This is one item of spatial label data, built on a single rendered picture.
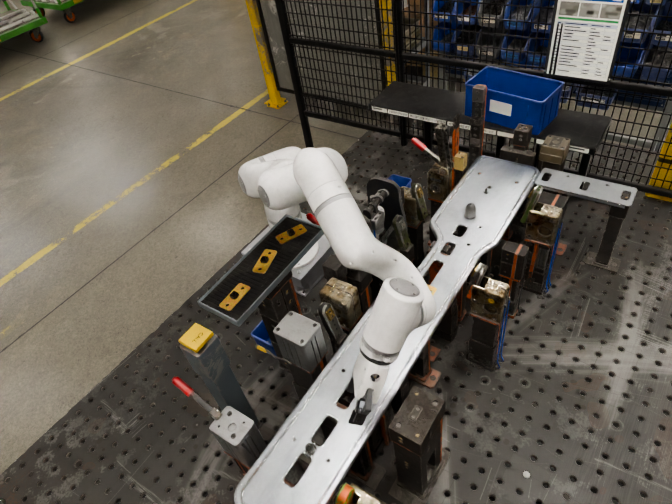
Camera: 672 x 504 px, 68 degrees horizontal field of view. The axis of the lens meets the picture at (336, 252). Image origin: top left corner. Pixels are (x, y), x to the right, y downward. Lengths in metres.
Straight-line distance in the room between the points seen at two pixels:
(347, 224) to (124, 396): 1.09
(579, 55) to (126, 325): 2.53
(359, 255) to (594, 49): 1.28
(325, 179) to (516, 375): 0.89
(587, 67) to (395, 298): 1.33
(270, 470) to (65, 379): 1.97
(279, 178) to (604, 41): 1.24
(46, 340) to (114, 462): 1.65
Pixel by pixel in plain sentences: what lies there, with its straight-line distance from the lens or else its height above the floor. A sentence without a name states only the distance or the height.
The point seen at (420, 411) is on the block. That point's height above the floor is 1.03.
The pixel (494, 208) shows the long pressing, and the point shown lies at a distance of 1.67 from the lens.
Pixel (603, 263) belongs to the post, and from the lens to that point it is 1.96.
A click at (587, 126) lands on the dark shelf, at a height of 1.03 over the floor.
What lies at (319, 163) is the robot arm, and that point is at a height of 1.48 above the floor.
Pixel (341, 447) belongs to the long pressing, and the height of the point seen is 1.00.
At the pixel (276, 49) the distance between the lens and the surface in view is 4.33.
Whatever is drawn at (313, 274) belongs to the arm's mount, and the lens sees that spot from 1.84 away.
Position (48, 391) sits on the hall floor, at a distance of 3.03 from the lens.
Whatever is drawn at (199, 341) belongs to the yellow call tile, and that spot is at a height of 1.16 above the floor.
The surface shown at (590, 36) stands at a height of 1.30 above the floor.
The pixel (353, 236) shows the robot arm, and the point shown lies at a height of 1.40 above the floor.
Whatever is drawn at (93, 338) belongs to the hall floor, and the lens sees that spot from 3.11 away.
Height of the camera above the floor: 2.08
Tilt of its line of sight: 44 degrees down
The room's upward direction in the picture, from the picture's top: 11 degrees counter-clockwise
